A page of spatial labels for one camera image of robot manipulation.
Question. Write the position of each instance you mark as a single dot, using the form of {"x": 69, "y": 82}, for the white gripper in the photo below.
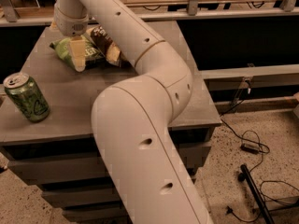
{"x": 72, "y": 24}

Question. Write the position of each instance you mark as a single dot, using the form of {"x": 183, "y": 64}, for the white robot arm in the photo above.
{"x": 130, "y": 118}

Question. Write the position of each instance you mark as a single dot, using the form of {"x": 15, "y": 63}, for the green jalapeno chip bag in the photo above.
{"x": 92, "y": 53}

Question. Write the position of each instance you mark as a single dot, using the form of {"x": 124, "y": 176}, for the brown and cream chip bag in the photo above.
{"x": 99, "y": 37}

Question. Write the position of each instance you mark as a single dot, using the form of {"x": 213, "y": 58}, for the green soda can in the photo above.
{"x": 24, "y": 92}

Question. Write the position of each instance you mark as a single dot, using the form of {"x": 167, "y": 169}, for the grey drawer cabinet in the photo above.
{"x": 68, "y": 128}

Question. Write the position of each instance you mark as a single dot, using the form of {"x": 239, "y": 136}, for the top grey drawer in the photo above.
{"x": 73, "y": 167}

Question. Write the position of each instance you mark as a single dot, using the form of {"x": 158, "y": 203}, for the grey drawer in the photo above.
{"x": 94, "y": 211}
{"x": 100, "y": 190}
{"x": 73, "y": 167}

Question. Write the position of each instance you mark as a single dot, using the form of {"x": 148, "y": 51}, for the middle grey drawer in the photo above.
{"x": 100, "y": 190}

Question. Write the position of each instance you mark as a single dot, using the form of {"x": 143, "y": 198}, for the bottom grey drawer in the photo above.
{"x": 94, "y": 211}

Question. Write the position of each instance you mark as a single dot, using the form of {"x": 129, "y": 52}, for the black stand leg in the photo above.
{"x": 256, "y": 194}

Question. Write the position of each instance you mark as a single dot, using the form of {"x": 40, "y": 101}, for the black power adapter with cable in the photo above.
{"x": 251, "y": 146}

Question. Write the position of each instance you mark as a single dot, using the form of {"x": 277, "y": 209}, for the metal railing frame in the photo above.
{"x": 40, "y": 12}

